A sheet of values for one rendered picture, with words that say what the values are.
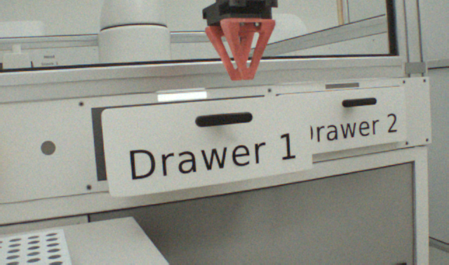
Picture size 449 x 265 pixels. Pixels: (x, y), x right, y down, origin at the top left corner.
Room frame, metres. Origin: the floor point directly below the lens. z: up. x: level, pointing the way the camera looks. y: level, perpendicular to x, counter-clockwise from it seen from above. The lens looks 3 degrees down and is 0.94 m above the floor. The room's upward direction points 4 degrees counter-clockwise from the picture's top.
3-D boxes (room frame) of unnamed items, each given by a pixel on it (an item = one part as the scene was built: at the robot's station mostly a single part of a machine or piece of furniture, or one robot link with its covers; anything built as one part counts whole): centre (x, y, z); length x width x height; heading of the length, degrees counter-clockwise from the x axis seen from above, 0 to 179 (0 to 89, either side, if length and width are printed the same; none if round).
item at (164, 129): (0.59, 0.01, 0.87); 0.29 x 0.02 x 0.11; 111
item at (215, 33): (0.57, -0.03, 1.00); 0.07 x 0.07 x 0.09; 21
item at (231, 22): (0.57, -0.03, 1.00); 0.07 x 0.07 x 0.09; 21
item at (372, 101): (0.79, -0.25, 0.91); 0.07 x 0.04 x 0.01; 111
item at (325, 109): (0.82, -0.24, 0.87); 0.29 x 0.02 x 0.11; 111
